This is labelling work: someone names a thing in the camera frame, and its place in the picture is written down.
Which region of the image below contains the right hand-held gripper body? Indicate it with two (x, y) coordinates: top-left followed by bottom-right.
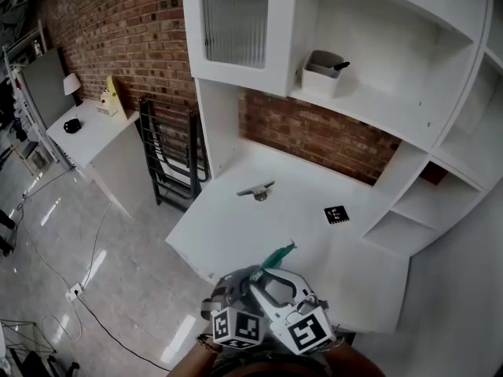
(268, 292), (336, 356)

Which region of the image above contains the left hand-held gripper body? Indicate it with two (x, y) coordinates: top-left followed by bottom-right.
(200, 273), (263, 350)

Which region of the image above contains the person's right forearm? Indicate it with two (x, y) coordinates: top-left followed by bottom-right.
(324, 338), (388, 377)

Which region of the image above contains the person's left forearm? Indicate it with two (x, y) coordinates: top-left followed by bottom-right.
(167, 338), (221, 377)

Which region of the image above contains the black square tag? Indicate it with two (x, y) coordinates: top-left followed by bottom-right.
(323, 206), (351, 225)

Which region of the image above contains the metal desk clamp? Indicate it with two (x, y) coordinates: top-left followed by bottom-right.
(236, 180), (276, 202)

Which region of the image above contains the black folding rack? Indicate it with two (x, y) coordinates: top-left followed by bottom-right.
(138, 93), (212, 214)

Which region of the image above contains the white power strip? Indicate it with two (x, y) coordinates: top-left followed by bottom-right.
(64, 282), (86, 302)

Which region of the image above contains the white side table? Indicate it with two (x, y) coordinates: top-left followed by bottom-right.
(46, 97), (155, 218)

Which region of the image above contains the white desk hutch cabinet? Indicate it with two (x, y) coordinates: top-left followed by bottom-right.
(164, 0), (503, 337)

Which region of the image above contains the white storage box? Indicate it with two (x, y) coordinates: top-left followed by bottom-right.
(301, 49), (346, 100)

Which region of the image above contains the yellow and white toy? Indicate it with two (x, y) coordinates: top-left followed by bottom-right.
(95, 75), (127, 120)

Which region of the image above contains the ribbed glass cabinet door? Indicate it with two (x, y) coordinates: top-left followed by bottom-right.
(181, 0), (298, 97)

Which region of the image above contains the white table lamp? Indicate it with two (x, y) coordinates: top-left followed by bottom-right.
(62, 72), (84, 108)

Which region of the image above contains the grey board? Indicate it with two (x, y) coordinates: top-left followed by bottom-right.
(20, 46), (76, 130)

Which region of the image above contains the white metal shelf rack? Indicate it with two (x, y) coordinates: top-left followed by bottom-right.
(2, 20), (75, 172)

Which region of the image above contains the thin metal bracelet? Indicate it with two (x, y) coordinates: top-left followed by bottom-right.
(320, 335), (347, 353)

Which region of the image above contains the beaded bracelet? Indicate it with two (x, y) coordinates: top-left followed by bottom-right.
(196, 333), (219, 355)

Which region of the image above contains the black floor cable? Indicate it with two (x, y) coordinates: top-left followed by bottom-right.
(76, 293), (172, 373)

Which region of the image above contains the white floor cable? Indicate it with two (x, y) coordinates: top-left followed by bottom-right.
(15, 167), (115, 341)

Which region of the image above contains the black wire stand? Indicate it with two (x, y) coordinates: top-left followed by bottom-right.
(0, 317), (58, 377)

